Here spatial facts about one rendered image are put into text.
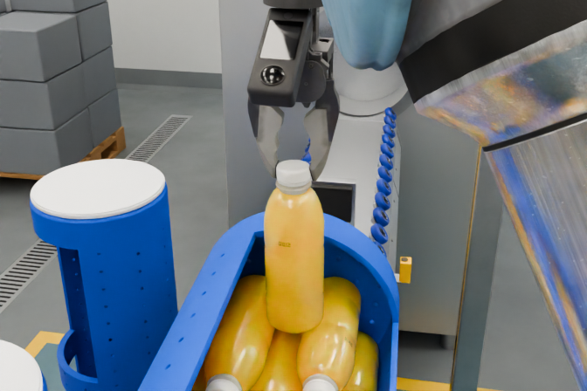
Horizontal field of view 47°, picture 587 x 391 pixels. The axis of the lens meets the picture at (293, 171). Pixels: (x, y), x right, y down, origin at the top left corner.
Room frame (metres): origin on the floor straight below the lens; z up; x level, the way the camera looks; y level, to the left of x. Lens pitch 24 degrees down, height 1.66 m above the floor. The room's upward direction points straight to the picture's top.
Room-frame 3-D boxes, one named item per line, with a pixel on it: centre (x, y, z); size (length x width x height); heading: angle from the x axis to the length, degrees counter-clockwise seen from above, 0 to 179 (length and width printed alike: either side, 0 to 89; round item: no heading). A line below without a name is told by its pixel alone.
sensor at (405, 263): (1.16, -0.20, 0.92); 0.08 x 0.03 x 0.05; 81
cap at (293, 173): (0.71, 0.00, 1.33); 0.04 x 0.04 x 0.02
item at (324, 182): (1.23, -0.07, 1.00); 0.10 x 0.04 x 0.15; 81
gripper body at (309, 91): (0.74, 0.00, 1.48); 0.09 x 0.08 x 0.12; 171
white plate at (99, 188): (1.31, 0.42, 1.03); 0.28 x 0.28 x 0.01
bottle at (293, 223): (0.71, 0.00, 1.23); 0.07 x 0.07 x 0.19
